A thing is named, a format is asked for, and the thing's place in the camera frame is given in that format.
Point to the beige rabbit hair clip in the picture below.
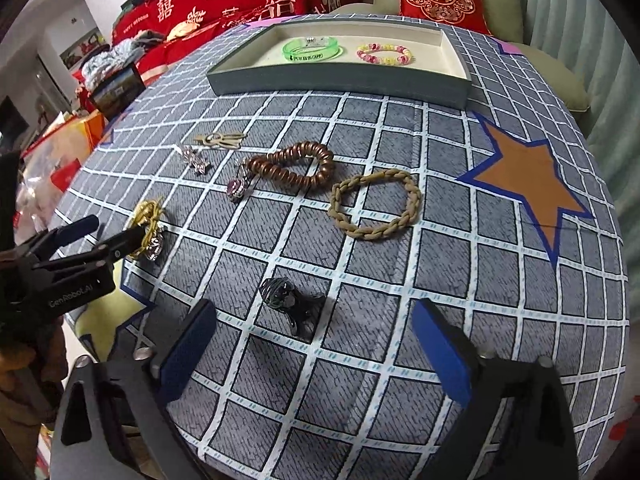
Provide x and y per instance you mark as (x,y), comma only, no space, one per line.
(220,139)

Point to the light green armchair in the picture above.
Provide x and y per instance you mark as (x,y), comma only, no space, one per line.
(505,10)

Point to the pale green curtain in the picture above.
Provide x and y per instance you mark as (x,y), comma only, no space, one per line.
(575,10)

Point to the framed wall picture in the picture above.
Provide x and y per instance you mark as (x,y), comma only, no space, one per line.
(80,50)

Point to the orange bag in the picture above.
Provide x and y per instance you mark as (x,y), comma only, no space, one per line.
(75,132)

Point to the grid-patterned tray box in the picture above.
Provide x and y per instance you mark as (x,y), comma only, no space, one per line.
(380,280)

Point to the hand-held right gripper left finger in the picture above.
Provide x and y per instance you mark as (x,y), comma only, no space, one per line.
(189,355)

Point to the grey jewelry tray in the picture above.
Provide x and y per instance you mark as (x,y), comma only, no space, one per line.
(350,87)

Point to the purple gem pendant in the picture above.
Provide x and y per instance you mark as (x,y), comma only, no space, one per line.
(236,187)

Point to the silver crystal brooch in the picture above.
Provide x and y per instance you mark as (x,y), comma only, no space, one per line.
(192,157)

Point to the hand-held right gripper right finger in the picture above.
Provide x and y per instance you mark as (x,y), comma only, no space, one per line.
(444,355)

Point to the pile of grey clothes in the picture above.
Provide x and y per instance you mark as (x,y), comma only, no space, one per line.
(115,57)

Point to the clear plastic bag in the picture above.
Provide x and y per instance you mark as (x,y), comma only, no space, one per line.
(45,195)

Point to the black claw hair clip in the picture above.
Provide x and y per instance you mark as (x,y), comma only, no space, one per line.
(280,295)

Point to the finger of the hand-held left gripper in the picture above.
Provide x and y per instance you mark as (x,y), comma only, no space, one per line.
(75,227)
(122,244)

